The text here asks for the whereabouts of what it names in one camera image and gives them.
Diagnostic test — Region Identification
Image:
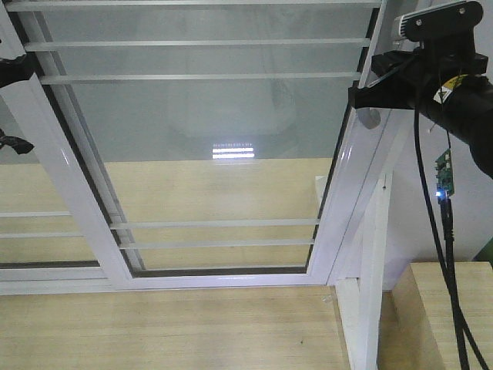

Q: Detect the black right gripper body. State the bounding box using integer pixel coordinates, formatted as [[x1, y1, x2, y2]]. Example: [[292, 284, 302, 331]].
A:
[[401, 34, 488, 100]]

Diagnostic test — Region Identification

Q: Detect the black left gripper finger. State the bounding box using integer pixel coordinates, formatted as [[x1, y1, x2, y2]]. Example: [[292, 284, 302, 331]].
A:
[[0, 54, 35, 87], [0, 130, 34, 155]]

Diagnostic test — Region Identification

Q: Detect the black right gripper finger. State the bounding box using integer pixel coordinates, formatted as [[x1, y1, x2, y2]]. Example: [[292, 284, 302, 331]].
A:
[[371, 50, 415, 77], [348, 69, 420, 109]]

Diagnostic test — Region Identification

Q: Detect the silver door handle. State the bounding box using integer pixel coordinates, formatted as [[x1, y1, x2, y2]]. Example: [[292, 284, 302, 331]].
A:
[[356, 107, 381, 130]]

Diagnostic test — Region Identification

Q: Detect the white framed sliding glass door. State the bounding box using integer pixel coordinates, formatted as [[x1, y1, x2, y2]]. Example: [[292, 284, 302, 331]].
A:
[[0, 0, 409, 291]]

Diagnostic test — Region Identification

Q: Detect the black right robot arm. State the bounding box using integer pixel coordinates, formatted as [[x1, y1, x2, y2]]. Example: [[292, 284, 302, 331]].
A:
[[348, 32, 492, 176]]

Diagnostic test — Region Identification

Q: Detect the white fixed glass door panel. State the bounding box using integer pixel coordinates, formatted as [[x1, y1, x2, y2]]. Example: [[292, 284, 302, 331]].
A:
[[1, 17, 116, 295]]

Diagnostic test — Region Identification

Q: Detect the green circuit board right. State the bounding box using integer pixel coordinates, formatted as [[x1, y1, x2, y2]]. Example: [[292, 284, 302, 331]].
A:
[[434, 149, 454, 200]]

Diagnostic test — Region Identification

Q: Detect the green sandbag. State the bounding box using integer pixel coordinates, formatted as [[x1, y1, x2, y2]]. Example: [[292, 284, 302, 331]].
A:
[[474, 238, 493, 266]]

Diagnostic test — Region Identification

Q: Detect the light wooden base board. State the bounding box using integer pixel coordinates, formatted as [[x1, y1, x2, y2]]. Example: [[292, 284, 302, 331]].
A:
[[1, 158, 349, 369]]

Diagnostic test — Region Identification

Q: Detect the light wooden box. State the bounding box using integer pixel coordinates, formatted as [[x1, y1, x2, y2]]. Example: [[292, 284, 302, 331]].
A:
[[377, 262, 492, 369]]

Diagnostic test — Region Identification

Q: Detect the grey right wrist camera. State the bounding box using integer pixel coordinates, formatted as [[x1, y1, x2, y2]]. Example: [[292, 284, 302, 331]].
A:
[[391, 1, 484, 42]]

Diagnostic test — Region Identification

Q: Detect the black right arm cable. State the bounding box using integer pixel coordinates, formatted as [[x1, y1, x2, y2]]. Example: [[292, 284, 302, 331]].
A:
[[412, 45, 491, 370]]

